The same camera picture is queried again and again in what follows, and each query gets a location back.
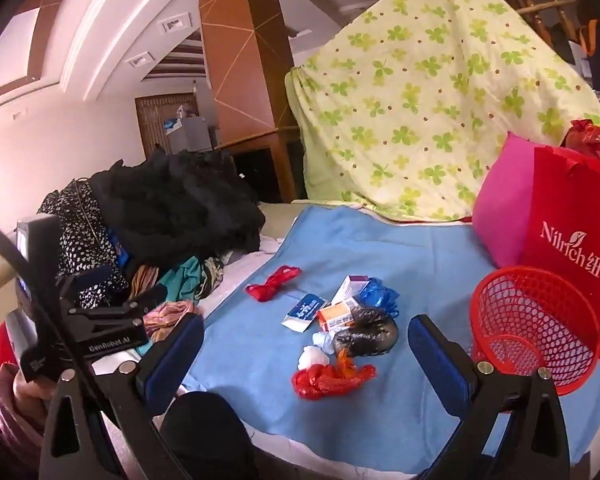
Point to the white tissue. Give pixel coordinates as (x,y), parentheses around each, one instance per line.
(311,358)

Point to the black plastic bag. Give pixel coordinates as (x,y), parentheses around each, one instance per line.
(367,335)

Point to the olive patterned cloth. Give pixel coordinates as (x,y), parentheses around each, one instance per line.
(212,275)

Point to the brown wooden cabinet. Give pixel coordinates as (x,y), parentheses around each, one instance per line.
(235,60)

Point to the clover print quilt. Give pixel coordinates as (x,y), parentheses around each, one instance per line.
(420,85)

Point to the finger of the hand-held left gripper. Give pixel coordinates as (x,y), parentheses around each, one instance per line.
(115,312)
(96,282)

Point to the orange white medicine box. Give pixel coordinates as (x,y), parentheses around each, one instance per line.
(337,316)

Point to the person's left forearm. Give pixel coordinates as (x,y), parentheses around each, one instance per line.
(15,410)

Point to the blue garment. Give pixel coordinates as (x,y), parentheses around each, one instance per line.
(120,252)

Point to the large red plastic bag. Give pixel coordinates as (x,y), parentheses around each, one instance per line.
(592,137)

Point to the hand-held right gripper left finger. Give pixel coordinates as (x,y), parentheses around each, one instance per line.
(172,360)

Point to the pink pillow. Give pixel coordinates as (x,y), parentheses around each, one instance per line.
(505,210)

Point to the pink orange cloth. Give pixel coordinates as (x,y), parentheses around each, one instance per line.
(170,316)

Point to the white blue tissue packet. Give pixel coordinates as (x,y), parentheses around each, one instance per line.
(305,312)

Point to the white purple medicine box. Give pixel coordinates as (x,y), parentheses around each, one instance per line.
(350,287)

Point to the black clothes pile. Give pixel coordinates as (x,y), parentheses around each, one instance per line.
(180,205)

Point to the recessed ceiling light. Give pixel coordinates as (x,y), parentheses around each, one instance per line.
(140,59)
(175,22)

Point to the black white spotted garment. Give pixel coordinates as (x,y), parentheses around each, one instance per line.
(75,240)

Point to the red mesh basket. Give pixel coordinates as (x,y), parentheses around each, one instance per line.
(570,365)

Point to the person's leg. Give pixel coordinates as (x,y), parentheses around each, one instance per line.
(205,440)

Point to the small red plastic bag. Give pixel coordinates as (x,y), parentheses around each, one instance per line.
(270,287)

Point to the beige mattress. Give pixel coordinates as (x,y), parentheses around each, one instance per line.
(275,220)

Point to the teal garment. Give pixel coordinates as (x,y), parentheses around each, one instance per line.
(185,275)

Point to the pale blue tissue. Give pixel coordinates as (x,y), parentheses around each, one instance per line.
(324,341)

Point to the brown striped cloth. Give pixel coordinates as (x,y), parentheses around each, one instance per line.
(145,280)

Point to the red orange plastic bag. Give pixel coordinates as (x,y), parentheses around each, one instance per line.
(320,380)

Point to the grey appliance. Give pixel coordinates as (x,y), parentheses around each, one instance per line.
(195,135)

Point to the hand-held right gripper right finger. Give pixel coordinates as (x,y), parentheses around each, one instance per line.
(437,365)

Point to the blue blanket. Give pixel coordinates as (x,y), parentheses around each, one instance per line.
(380,240)

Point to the blue plastic bag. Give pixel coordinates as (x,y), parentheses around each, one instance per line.
(380,297)

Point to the pale bed sheet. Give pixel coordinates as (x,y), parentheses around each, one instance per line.
(240,280)

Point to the red paper shopping bag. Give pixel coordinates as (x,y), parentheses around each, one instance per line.
(570,200)

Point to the wooden lattice door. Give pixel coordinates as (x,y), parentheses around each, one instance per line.
(152,120)

